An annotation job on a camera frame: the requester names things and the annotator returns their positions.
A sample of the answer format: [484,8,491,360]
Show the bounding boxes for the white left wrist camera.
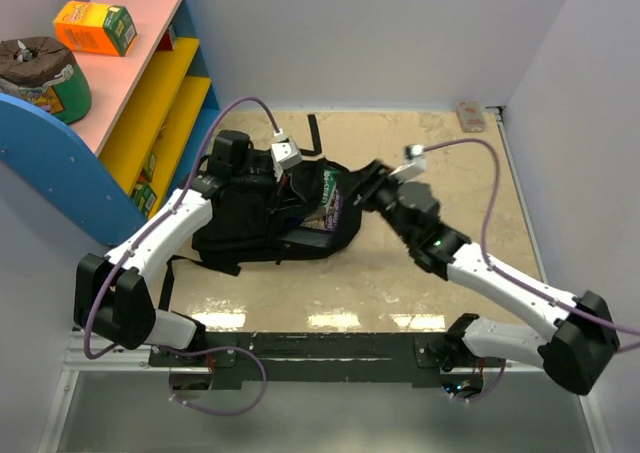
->
[270,141,302,180]

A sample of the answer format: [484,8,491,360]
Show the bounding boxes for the beige pink eraser box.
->
[456,100,486,133]

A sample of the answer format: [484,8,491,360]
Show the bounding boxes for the black student backpack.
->
[157,114,386,314]

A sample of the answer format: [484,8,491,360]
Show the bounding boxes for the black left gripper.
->
[233,161,307,214]

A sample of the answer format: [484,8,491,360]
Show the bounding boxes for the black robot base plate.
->
[149,332,500,397]

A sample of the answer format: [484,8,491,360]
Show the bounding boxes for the orange green crayon box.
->
[53,0,137,57]

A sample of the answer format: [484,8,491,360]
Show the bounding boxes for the brown green toy stump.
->
[1,36,92,124]

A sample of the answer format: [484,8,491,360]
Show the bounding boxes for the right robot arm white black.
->
[367,179,620,396]

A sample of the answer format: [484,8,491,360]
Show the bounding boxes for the aluminium rail frame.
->
[37,105,614,453]

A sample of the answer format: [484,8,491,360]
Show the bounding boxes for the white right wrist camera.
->
[389,144,427,182]

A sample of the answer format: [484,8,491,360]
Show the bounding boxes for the green box on shelf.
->
[140,152,156,182]
[131,181,157,217]

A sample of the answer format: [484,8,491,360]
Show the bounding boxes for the green treehouse book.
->
[320,167,342,211]

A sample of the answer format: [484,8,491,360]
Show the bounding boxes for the purple colourful book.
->
[301,189,343,232]

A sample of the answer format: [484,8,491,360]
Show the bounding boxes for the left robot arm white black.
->
[74,160,239,365]

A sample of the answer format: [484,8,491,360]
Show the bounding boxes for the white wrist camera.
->
[270,141,302,180]
[389,144,427,182]

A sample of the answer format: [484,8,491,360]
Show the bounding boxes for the blue shelf unit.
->
[1,0,218,247]

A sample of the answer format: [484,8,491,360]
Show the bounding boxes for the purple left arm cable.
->
[82,96,286,415]

